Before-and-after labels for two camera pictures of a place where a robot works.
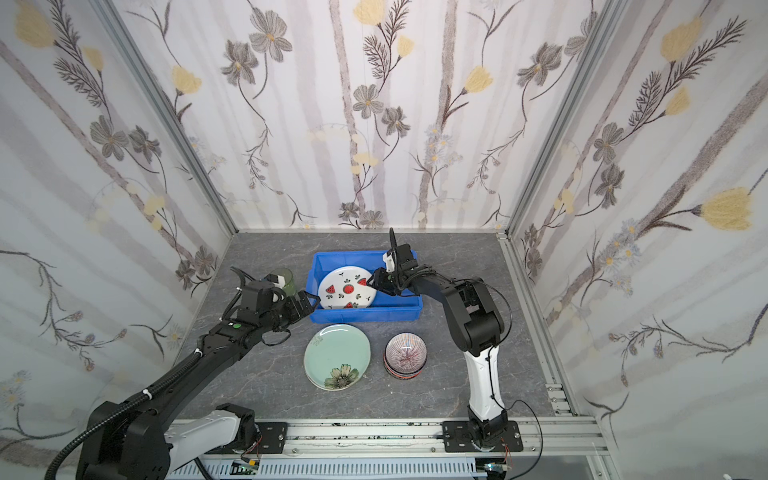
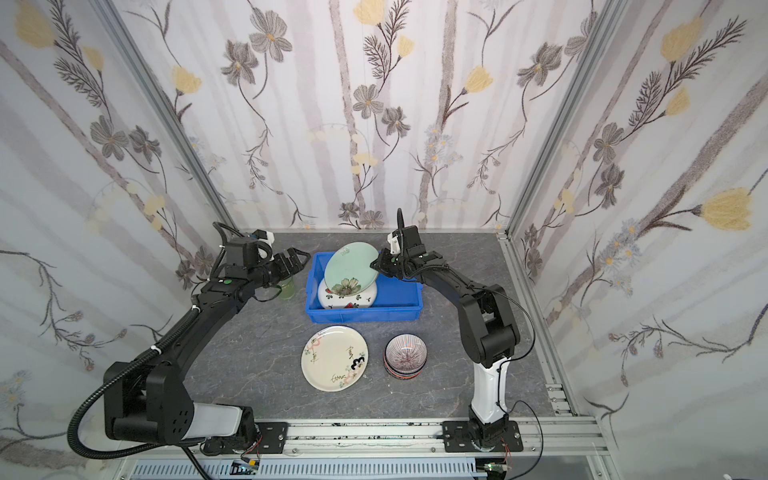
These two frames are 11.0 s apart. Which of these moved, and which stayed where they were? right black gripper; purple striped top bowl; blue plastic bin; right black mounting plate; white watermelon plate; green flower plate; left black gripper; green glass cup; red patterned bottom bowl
Moved: right black gripper; green flower plate; left black gripper
Stayed: white watermelon plate; purple striped top bowl; green glass cup; blue plastic bin; right black mounting plate; red patterned bottom bowl
